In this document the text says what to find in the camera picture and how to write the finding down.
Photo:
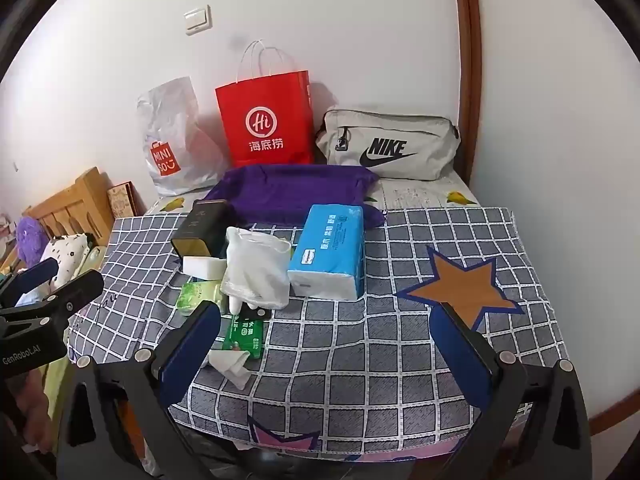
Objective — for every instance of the grey checkered blanket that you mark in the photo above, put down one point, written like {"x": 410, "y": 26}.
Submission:
{"x": 350, "y": 360}

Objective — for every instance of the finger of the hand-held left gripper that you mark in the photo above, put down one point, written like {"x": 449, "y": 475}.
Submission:
{"x": 77, "y": 292}
{"x": 37, "y": 271}

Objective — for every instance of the clear plastic bag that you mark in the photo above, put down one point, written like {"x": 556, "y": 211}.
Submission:
{"x": 279, "y": 249}

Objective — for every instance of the blue tissue pack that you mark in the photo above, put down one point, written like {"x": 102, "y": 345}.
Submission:
{"x": 325, "y": 245}

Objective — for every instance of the grey waist bag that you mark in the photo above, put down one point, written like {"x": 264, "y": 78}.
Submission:
{"x": 395, "y": 140}

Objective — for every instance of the green snack sachet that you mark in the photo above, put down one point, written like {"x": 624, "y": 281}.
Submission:
{"x": 245, "y": 337}

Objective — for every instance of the white cloth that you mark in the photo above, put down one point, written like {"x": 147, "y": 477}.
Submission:
{"x": 232, "y": 365}

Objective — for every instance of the purple plush toy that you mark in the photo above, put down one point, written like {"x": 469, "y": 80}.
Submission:
{"x": 30, "y": 237}

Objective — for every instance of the green wet wipes pack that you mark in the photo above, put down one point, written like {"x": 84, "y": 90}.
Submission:
{"x": 197, "y": 295}

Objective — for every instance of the white plastic shopping bag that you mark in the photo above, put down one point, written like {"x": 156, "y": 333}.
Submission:
{"x": 170, "y": 125}

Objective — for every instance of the white spotted pillow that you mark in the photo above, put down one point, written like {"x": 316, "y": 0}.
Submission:
{"x": 65, "y": 255}

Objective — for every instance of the red paper bag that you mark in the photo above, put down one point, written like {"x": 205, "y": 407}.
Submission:
{"x": 270, "y": 120}

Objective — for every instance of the wooden headboard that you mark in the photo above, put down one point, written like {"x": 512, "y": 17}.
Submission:
{"x": 75, "y": 205}

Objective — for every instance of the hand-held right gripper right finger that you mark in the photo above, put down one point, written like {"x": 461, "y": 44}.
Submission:
{"x": 457, "y": 355}

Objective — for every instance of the brown wooden door frame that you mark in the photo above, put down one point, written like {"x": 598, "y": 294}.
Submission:
{"x": 470, "y": 60}

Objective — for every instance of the white light switch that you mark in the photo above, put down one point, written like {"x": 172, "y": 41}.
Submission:
{"x": 197, "y": 20}

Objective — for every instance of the purple towel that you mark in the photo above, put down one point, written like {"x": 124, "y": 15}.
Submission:
{"x": 280, "y": 190}

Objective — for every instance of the dark green box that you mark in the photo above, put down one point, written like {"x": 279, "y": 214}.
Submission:
{"x": 200, "y": 230}

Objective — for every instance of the white sponge block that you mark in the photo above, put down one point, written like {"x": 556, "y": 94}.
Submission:
{"x": 202, "y": 266}

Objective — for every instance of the pale printed quilt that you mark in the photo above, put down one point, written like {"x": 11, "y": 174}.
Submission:
{"x": 92, "y": 260}

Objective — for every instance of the brown patterned box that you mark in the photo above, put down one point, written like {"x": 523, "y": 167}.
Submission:
{"x": 121, "y": 202}

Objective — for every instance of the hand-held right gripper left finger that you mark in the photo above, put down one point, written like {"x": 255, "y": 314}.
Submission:
{"x": 192, "y": 350}

